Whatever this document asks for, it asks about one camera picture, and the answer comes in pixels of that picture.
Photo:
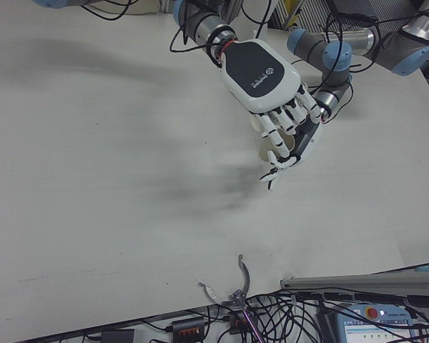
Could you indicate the white dexterous hand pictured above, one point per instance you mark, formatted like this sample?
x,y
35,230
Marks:
x,y
309,141
261,71

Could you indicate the smooth beige paper cup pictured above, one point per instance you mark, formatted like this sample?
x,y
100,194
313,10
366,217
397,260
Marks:
x,y
290,143

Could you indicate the metal two-prong claw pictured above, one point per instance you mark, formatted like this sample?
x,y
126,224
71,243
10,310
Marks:
x,y
246,277

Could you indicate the small black orange adapter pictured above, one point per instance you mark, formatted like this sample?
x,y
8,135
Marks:
x,y
237,321

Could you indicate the robot teach pendant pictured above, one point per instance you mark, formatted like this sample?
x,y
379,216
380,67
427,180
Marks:
x,y
379,327

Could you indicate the black hub with orange ports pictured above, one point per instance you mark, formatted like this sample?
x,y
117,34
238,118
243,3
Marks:
x,y
187,327

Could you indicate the black power brick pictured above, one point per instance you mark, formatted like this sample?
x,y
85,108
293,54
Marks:
x,y
118,336

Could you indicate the yellow black striped post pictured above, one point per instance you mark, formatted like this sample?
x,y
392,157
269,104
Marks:
x,y
292,14

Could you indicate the aluminium profile rail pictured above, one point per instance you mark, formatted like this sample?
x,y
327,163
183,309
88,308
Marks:
x,y
361,281

